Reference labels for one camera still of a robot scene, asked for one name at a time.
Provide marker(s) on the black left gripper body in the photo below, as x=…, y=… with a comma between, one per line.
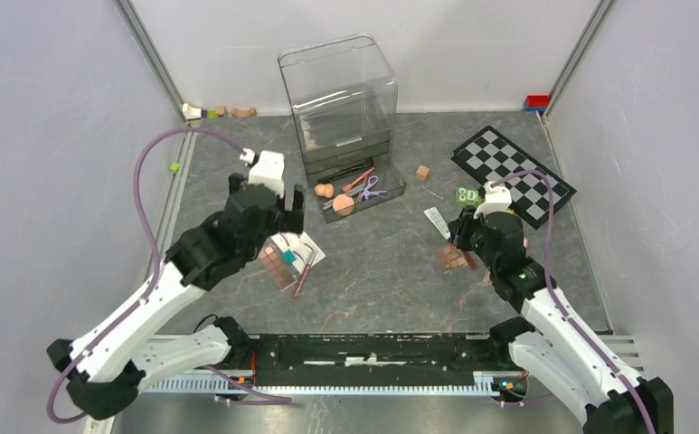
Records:
x=284, y=220

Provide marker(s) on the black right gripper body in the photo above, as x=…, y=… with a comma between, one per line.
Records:
x=469, y=236

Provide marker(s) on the brown eyeshadow palette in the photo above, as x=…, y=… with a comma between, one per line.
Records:
x=277, y=267

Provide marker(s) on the orange blush palette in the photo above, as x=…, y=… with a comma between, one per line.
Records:
x=450, y=258

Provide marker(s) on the orange makeup sponge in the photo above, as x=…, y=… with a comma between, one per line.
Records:
x=326, y=191

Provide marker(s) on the round peach powder puff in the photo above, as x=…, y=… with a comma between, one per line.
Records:
x=343, y=204

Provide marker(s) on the thin pink lip brush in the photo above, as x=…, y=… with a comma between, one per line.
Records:
x=359, y=180

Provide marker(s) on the black makeup brush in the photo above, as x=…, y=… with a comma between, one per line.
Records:
x=344, y=172

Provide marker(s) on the purple eyelash curler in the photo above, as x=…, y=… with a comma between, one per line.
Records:
x=370, y=189

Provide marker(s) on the clear acrylic drawer organizer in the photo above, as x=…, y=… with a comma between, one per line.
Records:
x=343, y=100

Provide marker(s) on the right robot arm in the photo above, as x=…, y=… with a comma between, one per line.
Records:
x=550, y=340

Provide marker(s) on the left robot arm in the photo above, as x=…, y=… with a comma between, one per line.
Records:
x=106, y=369

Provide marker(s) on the green owl card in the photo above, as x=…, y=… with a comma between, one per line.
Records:
x=468, y=197

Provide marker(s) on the teal cube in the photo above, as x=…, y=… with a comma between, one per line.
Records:
x=289, y=256

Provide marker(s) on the eyebrow stencil card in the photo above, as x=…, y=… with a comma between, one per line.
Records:
x=301, y=244

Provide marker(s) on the white cosmetic tube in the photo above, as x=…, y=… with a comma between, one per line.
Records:
x=435, y=217

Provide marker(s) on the red lip gloss tube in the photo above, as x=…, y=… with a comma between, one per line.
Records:
x=303, y=276

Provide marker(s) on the wooden cube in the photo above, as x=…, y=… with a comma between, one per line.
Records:
x=422, y=173

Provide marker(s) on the small wooden toy blocks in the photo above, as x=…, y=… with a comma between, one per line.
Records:
x=192, y=113

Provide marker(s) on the red blue blocks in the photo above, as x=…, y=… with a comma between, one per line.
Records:
x=536, y=102

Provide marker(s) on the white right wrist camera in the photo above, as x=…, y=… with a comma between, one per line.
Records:
x=497, y=198

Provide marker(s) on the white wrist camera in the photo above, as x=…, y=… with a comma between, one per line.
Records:
x=497, y=198
x=265, y=168

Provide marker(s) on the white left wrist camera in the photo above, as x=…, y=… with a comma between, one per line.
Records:
x=265, y=168

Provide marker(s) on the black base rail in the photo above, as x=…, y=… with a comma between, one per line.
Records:
x=347, y=360

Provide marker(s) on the aluminium frame rail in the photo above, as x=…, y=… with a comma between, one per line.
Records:
x=151, y=54

